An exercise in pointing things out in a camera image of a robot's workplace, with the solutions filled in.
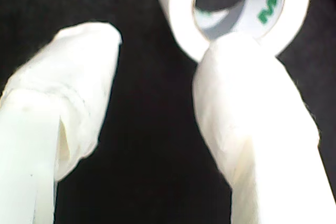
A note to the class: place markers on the small green-printed white tape roll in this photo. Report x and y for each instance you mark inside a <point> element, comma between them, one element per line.
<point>178,11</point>

